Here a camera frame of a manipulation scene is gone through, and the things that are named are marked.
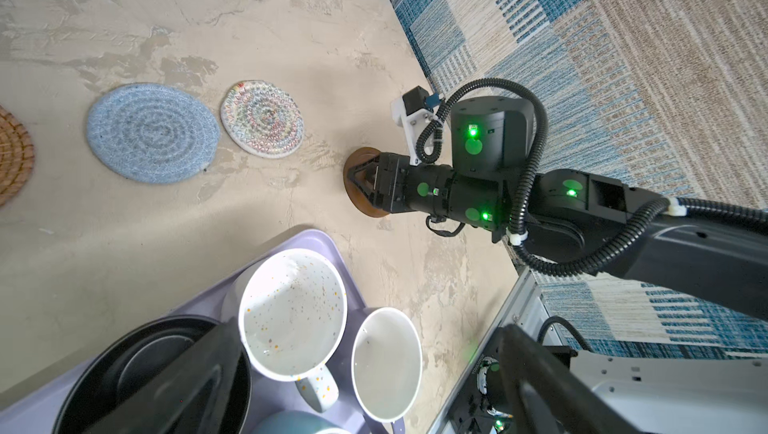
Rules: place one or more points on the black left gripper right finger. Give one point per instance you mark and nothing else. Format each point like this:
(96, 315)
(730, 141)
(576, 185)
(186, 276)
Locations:
(545, 397)

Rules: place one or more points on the white mug blue handle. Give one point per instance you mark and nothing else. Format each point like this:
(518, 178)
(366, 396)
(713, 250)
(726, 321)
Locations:
(296, 422)

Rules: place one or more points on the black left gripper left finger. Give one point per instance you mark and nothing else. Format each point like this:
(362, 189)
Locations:
(180, 392)

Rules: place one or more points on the black mug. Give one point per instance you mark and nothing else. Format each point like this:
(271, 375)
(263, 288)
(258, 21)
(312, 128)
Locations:
(138, 374)

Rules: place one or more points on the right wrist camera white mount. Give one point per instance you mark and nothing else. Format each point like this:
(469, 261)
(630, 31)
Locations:
(413, 112)

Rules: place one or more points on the white mug lilac handle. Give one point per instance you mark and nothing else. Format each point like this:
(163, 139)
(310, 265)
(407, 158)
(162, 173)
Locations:
(386, 363)

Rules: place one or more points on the blue woven round coaster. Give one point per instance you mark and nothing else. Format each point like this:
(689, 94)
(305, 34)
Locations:
(152, 133)

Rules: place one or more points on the brown wooden coaster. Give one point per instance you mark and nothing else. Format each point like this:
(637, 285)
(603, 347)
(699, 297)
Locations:
(359, 178)

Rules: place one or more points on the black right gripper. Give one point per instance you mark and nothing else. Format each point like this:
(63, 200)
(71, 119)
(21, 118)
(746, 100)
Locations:
(400, 187)

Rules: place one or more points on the multicolour woven round coaster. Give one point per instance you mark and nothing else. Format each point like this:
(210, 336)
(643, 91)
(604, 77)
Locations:
(262, 119)

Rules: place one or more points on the rattan woven round coaster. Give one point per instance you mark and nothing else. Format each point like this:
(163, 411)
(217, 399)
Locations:
(17, 156)

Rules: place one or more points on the white speckled mug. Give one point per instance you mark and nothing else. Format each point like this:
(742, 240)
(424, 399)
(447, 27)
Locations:
(291, 310)

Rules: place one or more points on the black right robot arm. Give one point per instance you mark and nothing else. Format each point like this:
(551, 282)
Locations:
(477, 163)

